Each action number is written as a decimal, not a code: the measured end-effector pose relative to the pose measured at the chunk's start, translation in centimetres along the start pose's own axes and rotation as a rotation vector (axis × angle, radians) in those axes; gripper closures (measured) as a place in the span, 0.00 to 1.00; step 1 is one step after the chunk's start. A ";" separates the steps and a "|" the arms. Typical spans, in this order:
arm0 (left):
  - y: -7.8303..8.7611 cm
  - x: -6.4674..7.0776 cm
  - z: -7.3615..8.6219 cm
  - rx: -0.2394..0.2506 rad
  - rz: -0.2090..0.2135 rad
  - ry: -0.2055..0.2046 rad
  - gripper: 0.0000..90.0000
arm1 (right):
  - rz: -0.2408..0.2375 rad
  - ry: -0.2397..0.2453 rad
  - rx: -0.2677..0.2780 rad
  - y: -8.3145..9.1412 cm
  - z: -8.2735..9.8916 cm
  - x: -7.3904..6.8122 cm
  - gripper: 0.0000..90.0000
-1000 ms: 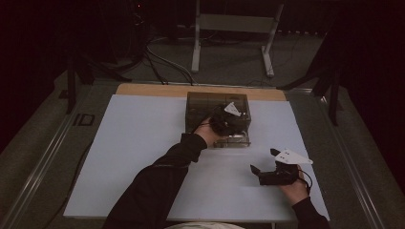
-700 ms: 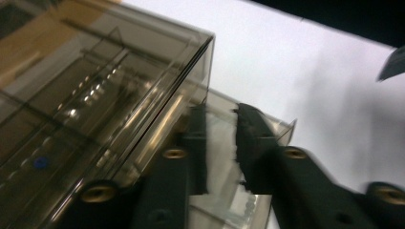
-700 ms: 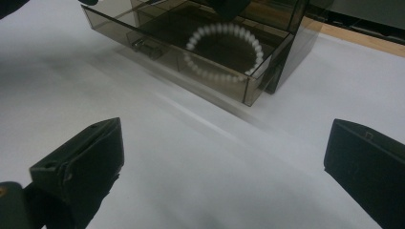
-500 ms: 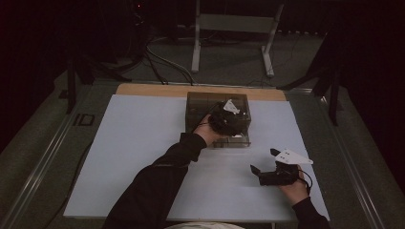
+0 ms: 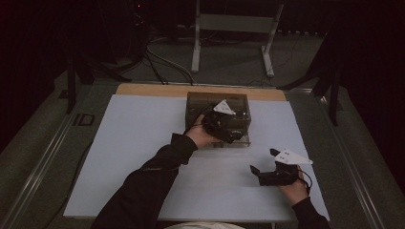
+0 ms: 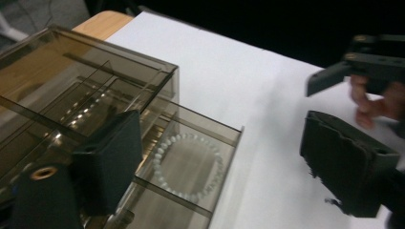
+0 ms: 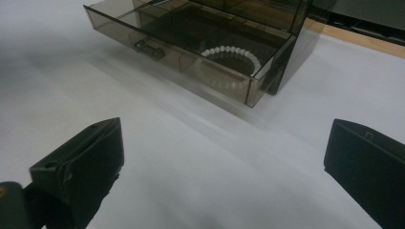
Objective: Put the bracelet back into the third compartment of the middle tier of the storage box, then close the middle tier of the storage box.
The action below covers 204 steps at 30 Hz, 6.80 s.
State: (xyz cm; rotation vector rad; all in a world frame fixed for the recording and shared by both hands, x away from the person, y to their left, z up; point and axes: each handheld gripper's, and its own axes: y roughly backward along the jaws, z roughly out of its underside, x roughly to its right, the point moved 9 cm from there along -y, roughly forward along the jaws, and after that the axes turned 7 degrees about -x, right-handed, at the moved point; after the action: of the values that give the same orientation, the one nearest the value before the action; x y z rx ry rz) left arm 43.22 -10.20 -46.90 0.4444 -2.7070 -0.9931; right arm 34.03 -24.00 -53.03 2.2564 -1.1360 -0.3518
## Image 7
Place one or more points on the smoky transparent organizer box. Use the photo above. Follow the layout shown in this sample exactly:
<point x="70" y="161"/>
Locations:
<point x="270" y="12"/>

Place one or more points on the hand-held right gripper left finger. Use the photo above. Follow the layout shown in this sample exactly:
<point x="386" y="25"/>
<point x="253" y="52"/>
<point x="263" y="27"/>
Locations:
<point x="92" y="159"/>

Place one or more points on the smoky transparent drawer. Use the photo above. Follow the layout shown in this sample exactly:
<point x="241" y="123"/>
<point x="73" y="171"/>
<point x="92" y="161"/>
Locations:
<point x="191" y="73"/>

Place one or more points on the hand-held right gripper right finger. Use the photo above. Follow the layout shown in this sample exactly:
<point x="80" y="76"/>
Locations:
<point x="369" y="171"/>

